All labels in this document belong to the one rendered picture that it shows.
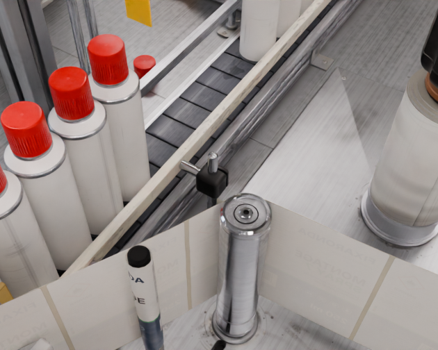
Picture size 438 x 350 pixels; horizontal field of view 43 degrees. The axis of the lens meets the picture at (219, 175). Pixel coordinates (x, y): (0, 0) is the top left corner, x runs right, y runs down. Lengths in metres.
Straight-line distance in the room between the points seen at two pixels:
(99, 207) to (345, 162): 0.30
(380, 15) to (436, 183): 0.53
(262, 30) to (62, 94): 0.37
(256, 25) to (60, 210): 0.39
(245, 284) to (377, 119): 0.37
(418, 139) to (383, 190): 0.09
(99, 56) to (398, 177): 0.30
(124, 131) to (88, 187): 0.06
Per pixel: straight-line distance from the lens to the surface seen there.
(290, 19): 0.84
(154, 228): 0.63
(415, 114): 0.52
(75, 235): 0.56
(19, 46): 0.62
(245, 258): 0.42
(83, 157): 0.52
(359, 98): 0.79
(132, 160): 0.59
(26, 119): 0.46
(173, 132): 0.71
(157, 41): 0.94
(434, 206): 0.60
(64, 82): 0.48
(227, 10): 0.77
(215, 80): 0.79
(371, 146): 0.73
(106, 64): 0.51
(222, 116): 0.69
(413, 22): 1.04
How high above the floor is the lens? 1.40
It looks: 51 degrees down
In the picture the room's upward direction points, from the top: 2 degrees clockwise
